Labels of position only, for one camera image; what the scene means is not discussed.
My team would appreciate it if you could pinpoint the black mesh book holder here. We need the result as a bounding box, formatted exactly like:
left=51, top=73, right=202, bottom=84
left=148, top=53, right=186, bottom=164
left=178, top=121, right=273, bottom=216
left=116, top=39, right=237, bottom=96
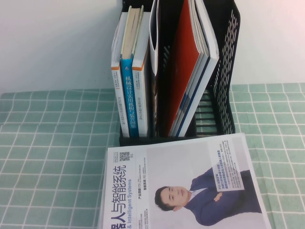
left=118, top=0, right=241, bottom=146

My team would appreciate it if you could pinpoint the red cover magazine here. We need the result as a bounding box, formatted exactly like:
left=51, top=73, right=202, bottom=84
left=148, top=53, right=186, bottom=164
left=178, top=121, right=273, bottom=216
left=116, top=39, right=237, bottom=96
left=163, top=0, right=201, bottom=137

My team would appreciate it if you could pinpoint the green checkered tablecloth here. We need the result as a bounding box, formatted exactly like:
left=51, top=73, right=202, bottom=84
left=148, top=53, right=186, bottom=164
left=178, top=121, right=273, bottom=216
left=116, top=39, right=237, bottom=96
left=0, top=83, right=305, bottom=229

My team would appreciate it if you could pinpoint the magazine with man portrait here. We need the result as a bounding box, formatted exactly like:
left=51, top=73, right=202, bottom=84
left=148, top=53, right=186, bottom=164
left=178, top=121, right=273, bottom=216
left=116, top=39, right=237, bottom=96
left=97, top=133, right=273, bottom=229

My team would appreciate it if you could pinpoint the blue spine book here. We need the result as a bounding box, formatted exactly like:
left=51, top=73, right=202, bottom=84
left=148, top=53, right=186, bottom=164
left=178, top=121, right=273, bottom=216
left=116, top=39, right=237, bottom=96
left=120, top=5, right=145, bottom=138

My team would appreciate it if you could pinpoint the white folded brochure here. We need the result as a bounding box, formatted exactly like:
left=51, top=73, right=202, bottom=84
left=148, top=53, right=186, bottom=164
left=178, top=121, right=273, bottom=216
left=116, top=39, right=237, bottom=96
left=149, top=0, right=160, bottom=138

